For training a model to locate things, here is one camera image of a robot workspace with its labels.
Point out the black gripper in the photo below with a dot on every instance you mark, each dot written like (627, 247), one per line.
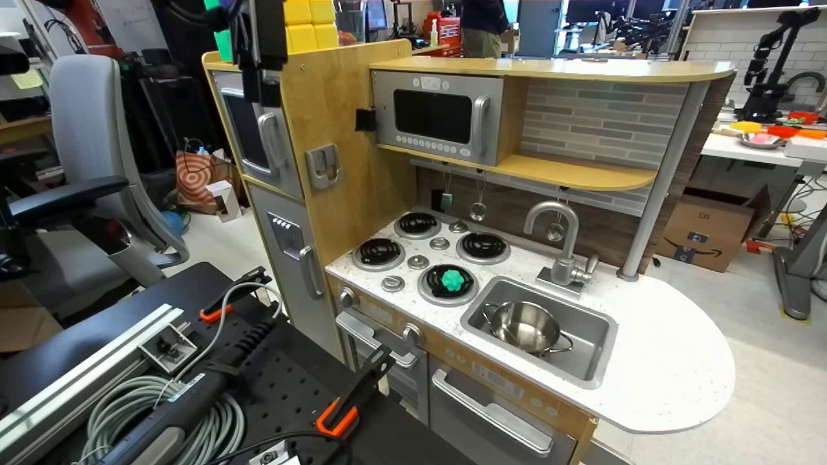
(269, 34)

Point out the green grape toy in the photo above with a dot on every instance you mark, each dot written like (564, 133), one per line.
(451, 280)

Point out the black background robot arm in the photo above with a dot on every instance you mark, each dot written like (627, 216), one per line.
(767, 69)

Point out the grey toy freezer door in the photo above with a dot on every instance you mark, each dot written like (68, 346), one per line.
(248, 142)

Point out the grey toy microwave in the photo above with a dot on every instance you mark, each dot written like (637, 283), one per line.
(431, 118)

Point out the black coil toy burner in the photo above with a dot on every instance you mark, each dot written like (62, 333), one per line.
(431, 292)
(484, 247)
(416, 224)
(380, 251)

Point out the grey toy fridge door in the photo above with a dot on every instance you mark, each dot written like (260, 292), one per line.
(287, 275)

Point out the hanging green toy utensil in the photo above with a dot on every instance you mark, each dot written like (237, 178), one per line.
(445, 199)

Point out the grey stove knob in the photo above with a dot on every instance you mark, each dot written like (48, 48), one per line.
(395, 283)
(459, 226)
(416, 261)
(441, 244)

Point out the hanging silver toy ladle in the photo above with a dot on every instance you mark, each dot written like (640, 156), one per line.
(478, 209)

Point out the grey toy oven door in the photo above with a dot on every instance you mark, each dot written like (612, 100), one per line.
(383, 376)

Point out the grey toy faucet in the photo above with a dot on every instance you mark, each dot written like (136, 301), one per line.
(569, 247)

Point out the silver metal pot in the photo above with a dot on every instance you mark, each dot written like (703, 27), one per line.
(529, 327)

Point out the grey toy sink basin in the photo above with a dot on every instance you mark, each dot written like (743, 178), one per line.
(590, 345)

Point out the grey toy dishwasher door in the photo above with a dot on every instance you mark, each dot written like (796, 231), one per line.
(481, 430)

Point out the wooden toy kitchen playset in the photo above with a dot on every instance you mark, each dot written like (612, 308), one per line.
(663, 363)

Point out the yellow foam blocks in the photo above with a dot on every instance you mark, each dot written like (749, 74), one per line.
(312, 27)

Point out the green foam block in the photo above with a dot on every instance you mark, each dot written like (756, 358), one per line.
(224, 41)

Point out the red patterned bag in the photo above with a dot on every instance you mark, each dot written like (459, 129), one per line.
(196, 181)

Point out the small white box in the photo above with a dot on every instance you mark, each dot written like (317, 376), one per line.
(224, 198)

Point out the red background object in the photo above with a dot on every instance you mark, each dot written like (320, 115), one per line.
(444, 32)

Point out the grey office chair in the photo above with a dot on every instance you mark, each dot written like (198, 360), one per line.
(86, 129)

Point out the standing person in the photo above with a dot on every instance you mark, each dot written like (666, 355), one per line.
(484, 27)

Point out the grey oven knob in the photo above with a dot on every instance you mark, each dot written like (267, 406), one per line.
(345, 297)
(411, 331)

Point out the orange black bar clamp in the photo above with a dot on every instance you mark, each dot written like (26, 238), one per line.
(339, 417)
(215, 313)

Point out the black perforated board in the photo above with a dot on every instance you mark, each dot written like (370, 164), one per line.
(285, 388)

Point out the brown cardboard shipping box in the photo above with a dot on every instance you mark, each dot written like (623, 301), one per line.
(706, 229)

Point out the white work table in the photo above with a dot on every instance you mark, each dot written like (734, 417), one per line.
(750, 150)

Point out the aluminium extrusion rail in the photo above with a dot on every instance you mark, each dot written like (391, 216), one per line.
(86, 371)

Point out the grey kitchen support post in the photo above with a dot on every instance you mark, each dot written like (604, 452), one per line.
(663, 181)

